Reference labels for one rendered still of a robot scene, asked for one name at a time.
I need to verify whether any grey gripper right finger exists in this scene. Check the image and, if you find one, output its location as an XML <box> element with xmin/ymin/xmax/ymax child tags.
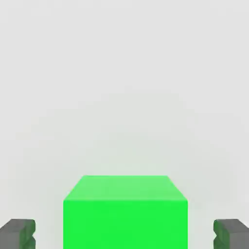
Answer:
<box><xmin>213</xmin><ymin>218</ymin><xmax>249</xmax><ymax>249</ymax></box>

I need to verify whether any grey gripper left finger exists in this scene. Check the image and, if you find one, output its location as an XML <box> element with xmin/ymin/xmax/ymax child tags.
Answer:
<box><xmin>0</xmin><ymin>218</ymin><xmax>36</xmax><ymax>249</ymax></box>

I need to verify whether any small green cube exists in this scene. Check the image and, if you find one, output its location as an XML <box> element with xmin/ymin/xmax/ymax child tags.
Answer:
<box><xmin>62</xmin><ymin>175</ymin><xmax>189</xmax><ymax>249</ymax></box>

